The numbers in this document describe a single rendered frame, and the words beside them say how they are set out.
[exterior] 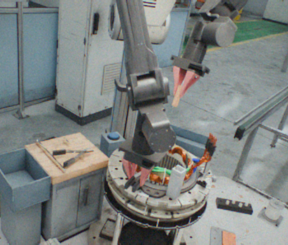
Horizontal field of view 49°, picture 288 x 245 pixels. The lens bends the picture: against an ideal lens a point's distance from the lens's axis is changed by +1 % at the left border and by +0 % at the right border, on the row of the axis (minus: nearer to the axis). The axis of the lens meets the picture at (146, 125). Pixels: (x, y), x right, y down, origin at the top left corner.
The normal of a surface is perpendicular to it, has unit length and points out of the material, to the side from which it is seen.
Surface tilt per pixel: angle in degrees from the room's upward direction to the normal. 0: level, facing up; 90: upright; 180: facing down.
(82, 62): 90
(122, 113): 90
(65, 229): 90
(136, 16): 72
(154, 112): 17
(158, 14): 90
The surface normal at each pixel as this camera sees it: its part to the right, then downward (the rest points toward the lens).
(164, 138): 0.26, 0.47
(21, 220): 0.65, 0.45
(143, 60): 0.21, 0.20
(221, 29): 0.42, 0.30
